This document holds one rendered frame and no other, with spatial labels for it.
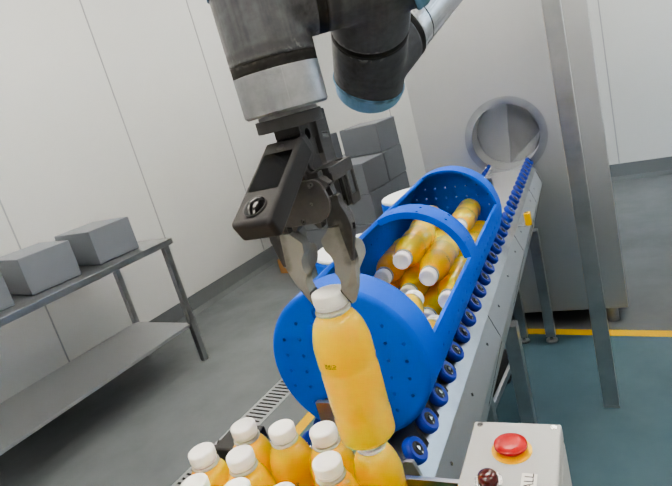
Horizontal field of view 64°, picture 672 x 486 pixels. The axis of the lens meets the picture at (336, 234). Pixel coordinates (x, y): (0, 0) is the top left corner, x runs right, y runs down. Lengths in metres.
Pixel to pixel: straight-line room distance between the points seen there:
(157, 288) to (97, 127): 1.38
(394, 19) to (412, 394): 0.58
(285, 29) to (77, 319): 3.97
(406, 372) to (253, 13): 0.58
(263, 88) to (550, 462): 0.48
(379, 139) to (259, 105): 4.26
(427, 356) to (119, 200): 3.97
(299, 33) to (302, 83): 0.05
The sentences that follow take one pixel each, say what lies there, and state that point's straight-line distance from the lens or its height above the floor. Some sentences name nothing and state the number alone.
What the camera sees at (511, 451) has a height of 1.11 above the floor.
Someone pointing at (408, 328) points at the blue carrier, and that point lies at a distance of 0.84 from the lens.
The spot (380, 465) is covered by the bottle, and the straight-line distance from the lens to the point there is 0.77.
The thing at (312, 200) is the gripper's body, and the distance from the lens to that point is 0.55.
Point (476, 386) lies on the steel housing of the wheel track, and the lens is 1.20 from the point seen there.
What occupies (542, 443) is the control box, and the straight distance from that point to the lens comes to 0.68.
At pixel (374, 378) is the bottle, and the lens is 0.62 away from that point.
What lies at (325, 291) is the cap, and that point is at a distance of 0.60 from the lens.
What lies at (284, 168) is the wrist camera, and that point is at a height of 1.47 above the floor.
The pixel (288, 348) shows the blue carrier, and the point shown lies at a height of 1.13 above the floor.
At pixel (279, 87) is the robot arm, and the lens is 0.53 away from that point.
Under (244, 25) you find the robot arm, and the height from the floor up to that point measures 1.60.
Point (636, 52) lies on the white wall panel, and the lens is 5.87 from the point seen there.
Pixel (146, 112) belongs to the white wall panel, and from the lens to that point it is 4.97.
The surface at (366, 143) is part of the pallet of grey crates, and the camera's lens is 4.84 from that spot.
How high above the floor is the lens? 1.52
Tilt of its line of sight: 14 degrees down
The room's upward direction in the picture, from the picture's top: 15 degrees counter-clockwise
